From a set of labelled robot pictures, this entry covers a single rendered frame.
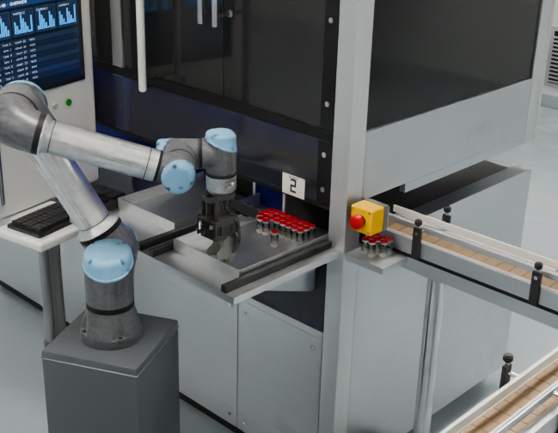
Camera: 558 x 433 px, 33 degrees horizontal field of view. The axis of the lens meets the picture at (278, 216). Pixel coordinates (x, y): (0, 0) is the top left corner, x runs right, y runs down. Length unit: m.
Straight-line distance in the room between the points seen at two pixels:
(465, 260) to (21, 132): 1.14
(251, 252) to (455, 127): 0.74
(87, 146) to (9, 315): 2.10
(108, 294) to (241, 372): 0.94
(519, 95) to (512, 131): 0.12
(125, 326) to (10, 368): 1.54
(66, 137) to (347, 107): 0.74
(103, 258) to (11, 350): 1.71
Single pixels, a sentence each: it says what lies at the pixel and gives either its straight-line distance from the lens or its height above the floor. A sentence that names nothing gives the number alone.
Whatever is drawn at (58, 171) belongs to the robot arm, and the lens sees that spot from 2.29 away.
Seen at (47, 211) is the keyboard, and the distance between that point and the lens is 2.99.
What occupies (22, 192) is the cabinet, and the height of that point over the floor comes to 0.87.
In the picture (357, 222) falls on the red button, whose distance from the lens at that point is 2.45.
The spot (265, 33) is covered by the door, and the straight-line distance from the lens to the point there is 2.61.
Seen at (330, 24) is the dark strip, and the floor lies 1.49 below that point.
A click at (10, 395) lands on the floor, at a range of 3.62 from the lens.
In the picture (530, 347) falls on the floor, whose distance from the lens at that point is 4.01.
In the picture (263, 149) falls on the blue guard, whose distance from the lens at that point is 2.68.
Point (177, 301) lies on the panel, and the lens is 3.21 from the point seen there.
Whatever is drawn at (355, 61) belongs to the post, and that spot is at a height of 1.41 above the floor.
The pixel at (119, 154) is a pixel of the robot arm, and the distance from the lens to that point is 2.13.
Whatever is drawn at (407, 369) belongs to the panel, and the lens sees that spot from 3.07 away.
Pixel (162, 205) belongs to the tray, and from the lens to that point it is 2.85.
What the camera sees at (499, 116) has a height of 1.12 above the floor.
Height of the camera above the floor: 1.97
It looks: 23 degrees down
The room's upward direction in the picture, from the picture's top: 2 degrees clockwise
